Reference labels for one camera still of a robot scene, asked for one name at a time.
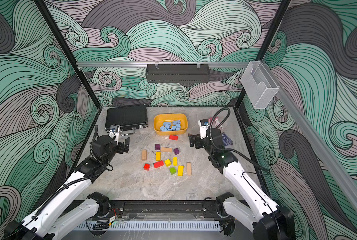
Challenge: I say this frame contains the clear acrylic holder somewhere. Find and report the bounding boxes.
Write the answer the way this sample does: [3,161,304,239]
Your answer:
[241,61,279,110]

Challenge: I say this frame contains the yellow cube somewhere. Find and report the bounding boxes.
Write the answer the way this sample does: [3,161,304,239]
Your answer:
[164,159,171,167]

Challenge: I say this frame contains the red long block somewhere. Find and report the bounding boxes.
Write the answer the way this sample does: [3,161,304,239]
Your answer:
[153,161,164,169]

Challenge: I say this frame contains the small pink white toy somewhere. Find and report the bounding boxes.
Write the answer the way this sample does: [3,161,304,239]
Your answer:
[211,117,223,128]

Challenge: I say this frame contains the yellow long block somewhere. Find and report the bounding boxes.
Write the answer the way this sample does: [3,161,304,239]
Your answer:
[155,151,161,162]
[177,165,184,177]

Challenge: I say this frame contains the wooden block angled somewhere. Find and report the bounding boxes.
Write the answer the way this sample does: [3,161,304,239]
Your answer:
[160,147,173,153]

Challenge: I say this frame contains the wooden block left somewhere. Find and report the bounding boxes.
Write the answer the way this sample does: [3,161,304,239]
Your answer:
[141,150,147,161]

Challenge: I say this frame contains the aluminium wall rail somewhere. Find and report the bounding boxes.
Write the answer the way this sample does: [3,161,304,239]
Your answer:
[76,61,251,69]

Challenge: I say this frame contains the wooden block right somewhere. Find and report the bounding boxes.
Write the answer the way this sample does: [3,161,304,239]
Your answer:
[186,163,192,176]

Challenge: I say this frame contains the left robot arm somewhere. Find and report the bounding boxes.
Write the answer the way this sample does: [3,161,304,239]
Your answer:
[3,125,130,240]

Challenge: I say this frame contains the black wall shelf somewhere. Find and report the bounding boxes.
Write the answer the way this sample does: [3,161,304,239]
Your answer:
[145,64,210,84]

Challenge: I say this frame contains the yellow block small upright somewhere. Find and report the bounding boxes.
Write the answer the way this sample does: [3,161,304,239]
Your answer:
[173,157,178,166]

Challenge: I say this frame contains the white slotted cable duct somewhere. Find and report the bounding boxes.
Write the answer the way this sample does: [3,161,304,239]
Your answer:
[74,220,221,232]

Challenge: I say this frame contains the red block near bin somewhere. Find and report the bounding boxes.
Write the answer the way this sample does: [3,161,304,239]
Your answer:
[169,135,178,141]

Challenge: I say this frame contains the wooden block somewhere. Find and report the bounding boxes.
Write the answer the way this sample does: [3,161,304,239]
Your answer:
[141,150,147,161]
[186,163,192,176]

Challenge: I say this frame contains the green cube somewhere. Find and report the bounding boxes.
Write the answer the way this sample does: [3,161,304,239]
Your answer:
[169,167,176,175]

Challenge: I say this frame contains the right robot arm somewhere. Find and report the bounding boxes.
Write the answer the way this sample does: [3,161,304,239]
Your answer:
[188,110,295,240]

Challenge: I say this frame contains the red cube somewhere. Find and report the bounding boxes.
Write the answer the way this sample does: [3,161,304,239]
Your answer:
[143,164,150,171]

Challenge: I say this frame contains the yellow long block right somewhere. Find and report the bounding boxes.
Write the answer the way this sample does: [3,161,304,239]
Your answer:
[177,165,184,177]

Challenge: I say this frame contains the yellow long block left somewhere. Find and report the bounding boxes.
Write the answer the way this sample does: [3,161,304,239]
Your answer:
[155,151,161,162]

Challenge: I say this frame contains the blue long block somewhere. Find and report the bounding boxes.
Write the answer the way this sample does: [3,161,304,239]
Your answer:
[172,120,181,125]

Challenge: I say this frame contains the black briefcase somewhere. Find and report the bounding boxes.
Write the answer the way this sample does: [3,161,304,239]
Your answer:
[105,105,148,136]

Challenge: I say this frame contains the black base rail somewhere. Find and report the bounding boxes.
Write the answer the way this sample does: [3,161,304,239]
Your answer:
[103,193,236,220]

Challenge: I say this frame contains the yellow plastic bin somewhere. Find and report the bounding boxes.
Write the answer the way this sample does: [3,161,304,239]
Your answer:
[153,113,188,136]

